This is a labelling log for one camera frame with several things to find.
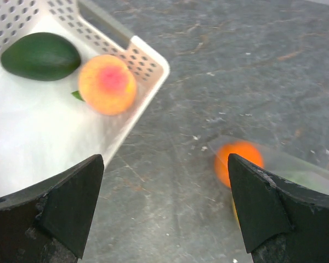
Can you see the orange fruit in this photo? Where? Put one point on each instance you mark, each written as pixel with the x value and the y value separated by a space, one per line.
pixel 243 148

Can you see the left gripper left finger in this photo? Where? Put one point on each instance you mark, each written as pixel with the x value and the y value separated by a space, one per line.
pixel 50 221

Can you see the pink yellow peach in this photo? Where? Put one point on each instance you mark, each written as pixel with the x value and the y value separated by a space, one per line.
pixel 107 85

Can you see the clear zip top bag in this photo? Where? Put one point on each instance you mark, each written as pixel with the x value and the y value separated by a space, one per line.
pixel 286 166

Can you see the yellow lemon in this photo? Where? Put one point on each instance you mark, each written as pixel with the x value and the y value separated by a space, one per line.
pixel 235 213

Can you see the white perforated plastic basket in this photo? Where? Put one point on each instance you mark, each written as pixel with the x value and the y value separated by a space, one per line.
pixel 44 129

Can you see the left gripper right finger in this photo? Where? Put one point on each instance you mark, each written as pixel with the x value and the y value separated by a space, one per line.
pixel 280 221

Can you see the dark green avocado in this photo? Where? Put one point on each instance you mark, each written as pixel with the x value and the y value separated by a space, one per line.
pixel 41 56

